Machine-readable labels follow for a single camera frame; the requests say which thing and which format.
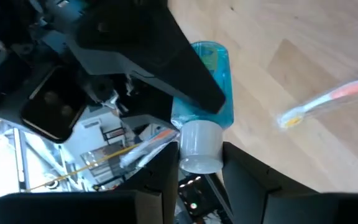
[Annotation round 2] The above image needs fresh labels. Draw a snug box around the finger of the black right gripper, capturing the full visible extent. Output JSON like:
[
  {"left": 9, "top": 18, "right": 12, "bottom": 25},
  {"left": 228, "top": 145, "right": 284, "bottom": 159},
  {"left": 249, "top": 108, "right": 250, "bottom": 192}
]
[{"left": 74, "top": 0, "right": 227, "bottom": 115}]

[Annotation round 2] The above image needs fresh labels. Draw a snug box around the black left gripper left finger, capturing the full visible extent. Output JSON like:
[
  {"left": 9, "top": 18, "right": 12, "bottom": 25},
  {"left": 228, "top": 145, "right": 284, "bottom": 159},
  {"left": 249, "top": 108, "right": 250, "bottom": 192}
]
[{"left": 0, "top": 142, "right": 180, "bottom": 224}]

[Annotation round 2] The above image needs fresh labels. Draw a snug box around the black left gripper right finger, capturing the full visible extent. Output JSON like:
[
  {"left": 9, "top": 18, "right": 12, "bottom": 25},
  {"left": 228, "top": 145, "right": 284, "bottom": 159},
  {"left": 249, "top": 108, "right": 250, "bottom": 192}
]
[{"left": 222, "top": 142, "right": 358, "bottom": 224}]

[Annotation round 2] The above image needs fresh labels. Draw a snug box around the blue mouthwash bottle white cap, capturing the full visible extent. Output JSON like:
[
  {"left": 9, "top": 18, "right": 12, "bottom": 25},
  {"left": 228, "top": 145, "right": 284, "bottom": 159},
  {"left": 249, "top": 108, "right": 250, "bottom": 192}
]
[{"left": 170, "top": 40, "right": 235, "bottom": 175}]

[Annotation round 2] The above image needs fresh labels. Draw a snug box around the clear acrylic organizer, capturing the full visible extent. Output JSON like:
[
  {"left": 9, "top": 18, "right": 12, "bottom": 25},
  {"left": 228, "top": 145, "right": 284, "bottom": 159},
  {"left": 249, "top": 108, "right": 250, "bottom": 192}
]
[{"left": 81, "top": 127, "right": 180, "bottom": 187}]

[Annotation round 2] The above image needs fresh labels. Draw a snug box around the white equipment box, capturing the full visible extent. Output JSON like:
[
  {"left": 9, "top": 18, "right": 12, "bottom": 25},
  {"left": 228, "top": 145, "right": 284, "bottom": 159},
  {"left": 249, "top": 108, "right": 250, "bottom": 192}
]
[{"left": 62, "top": 105, "right": 136, "bottom": 167}]

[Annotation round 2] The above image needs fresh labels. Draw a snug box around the yellow cable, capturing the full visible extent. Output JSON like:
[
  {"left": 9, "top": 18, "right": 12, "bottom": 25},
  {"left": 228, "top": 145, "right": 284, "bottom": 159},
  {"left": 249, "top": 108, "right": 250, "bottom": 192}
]
[{"left": 25, "top": 143, "right": 142, "bottom": 192}]

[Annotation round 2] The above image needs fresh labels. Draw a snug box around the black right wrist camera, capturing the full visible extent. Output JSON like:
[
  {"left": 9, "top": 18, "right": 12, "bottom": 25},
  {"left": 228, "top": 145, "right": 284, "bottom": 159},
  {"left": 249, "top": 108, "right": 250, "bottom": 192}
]
[{"left": 19, "top": 66, "right": 89, "bottom": 144}]

